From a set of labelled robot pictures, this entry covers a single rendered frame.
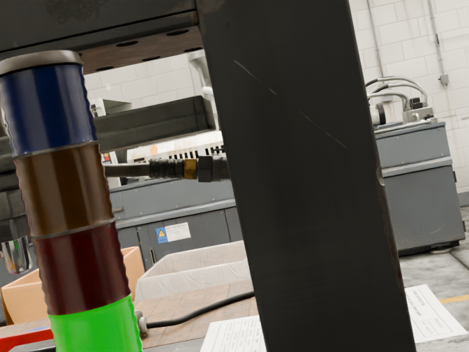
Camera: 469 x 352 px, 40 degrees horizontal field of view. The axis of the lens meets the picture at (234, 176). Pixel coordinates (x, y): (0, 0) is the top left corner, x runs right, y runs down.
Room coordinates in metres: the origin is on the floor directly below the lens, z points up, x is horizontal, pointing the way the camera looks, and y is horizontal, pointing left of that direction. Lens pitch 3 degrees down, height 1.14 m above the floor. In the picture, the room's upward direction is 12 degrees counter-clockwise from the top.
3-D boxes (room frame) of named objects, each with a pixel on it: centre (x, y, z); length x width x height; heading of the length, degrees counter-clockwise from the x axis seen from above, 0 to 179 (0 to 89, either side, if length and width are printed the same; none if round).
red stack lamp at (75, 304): (0.29, 0.08, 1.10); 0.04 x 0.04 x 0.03
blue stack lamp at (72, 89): (0.29, 0.08, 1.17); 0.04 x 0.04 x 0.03
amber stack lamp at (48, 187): (0.29, 0.08, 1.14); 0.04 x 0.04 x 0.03
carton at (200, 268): (3.03, 0.20, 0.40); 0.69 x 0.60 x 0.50; 172
